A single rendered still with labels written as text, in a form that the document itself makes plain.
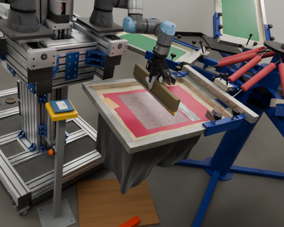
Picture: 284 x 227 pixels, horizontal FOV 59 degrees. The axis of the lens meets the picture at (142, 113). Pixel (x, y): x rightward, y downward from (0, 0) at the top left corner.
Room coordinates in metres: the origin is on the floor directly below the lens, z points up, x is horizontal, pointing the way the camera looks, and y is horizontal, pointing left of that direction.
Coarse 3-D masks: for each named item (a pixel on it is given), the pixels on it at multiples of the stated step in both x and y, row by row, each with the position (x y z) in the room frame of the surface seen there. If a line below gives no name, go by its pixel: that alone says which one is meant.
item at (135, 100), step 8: (168, 88) 1.58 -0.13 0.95; (176, 88) 1.61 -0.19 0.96; (104, 96) 1.26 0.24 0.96; (112, 96) 1.28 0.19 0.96; (120, 96) 1.30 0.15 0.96; (128, 96) 1.33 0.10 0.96; (136, 96) 1.35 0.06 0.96; (144, 96) 1.38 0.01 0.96; (152, 96) 1.41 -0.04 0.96; (184, 96) 1.52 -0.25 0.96; (120, 104) 1.22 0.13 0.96; (128, 104) 1.24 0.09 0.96; (136, 104) 1.26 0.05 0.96; (144, 104) 1.28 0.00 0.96; (152, 104) 1.31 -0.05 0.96; (160, 104) 1.33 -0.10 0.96; (120, 112) 1.14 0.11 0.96
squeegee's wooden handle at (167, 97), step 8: (136, 64) 1.39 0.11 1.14; (136, 72) 1.38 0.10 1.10; (144, 72) 1.32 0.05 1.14; (144, 80) 1.31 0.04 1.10; (152, 88) 1.24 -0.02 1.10; (160, 88) 1.19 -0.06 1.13; (160, 96) 1.18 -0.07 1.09; (168, 96) 1.14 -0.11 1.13; (176, 96) 1.13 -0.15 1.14; (168, 104) 1.13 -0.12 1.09; (176, 104) 1.10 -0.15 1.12
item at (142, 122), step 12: (156, 108) 1.28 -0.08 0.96; (192, 108) 1.39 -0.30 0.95; (204, 108) 1.43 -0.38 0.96; (132, 120) 1.10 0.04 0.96; (144, 120) 1.13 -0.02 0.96; (156, 120) 1.16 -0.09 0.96; (168, 120) 1.19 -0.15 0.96; (180, 120) 1.22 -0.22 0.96; (204, 120) 1.29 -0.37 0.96; (132, 132) 1.00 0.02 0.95; (144, 132) 1.02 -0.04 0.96
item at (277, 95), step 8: (240, 64) 2.34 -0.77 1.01; (256, 64) 2.32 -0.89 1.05; (224, 72) 2.03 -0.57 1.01; (232, 72) 2.06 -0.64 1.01; (256, 72) 2.20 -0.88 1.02; (240, 80) 2.03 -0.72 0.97; (240, 88) 1.70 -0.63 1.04; (280, 88) 1.97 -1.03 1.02; (232, 96) 1.77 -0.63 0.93; (240, 96) 1.73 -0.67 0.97; (272, 96) 1.80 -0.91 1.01; (280, 96) 1.80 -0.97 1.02; (272, 112) 1.64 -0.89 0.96
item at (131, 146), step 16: (112, 80) 1.41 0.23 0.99; (128, 80) 1.47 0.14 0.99; (176, 80) 1.72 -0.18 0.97; (96, 96) 1.18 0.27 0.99; (208, 96) 1.54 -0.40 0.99; (224, 112) 1.40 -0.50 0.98; (112, 128) 0.97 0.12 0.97; (192, 128) 1.12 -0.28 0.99; (128, 144) 0.86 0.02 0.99; (144, 144) 0.89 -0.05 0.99; (160, 144) 0.96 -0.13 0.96
